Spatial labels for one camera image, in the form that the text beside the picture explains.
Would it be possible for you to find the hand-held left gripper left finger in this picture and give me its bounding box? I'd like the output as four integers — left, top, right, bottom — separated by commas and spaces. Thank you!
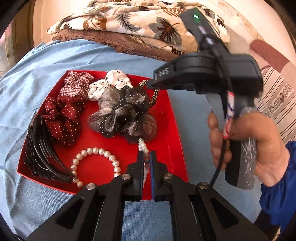
26, 151, 145, 241

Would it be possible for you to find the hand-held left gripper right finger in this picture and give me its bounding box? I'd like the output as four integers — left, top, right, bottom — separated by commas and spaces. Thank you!
149, 150, 270, 241

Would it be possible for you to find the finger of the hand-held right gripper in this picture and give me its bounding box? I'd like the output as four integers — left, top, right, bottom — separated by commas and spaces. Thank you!
145, 79, 197, 91

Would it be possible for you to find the pearl strand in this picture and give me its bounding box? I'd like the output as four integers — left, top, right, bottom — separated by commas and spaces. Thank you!
138, 138, 151, 183

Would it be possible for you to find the leopard print hair band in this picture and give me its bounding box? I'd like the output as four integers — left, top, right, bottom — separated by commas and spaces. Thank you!
139, 79, 160, 108

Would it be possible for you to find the red tray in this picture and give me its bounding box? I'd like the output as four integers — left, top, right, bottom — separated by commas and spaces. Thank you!
17, 70, 189, 201

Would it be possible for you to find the pearl bracelet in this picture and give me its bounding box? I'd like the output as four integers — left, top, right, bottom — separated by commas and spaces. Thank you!
70, 147, 122, 188

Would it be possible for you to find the grey black organza scrunchie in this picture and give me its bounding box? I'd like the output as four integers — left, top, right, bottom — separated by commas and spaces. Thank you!
87, 86, 158, 144

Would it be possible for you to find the white cherry print scrunchie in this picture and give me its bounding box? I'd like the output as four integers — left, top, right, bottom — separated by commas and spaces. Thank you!
88, 70, 133, 102

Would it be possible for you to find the dark red polka dot scrunchie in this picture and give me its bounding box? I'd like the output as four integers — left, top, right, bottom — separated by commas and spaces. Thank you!
43, 95, 86, 147

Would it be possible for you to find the red plaid scrunchie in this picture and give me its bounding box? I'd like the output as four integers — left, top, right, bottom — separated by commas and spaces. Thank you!
58, 71, 94, 98

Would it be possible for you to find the black hair claw clip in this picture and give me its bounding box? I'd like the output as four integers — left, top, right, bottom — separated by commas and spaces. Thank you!
24, 113, 78, 183

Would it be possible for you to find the person's right forearm blue sleeve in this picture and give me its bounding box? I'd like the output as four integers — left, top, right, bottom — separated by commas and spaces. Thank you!
259, 141, 296, 232

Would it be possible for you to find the person's right hand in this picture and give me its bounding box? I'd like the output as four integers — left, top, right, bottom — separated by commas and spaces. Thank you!
207, 110, 290, 187

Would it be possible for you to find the striped floral pillow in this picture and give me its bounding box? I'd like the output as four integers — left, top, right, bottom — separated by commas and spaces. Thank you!
254, 66, 296, 142

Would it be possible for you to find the leaf print quilt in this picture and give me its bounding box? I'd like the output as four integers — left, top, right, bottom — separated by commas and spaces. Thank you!
46, 0, 230, 62

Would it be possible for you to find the light blue blanket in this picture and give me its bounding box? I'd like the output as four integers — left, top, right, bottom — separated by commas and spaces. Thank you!
0, 40, 264, 241

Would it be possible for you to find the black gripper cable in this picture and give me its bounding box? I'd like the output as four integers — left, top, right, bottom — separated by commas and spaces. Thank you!
209, 35, 236, 187

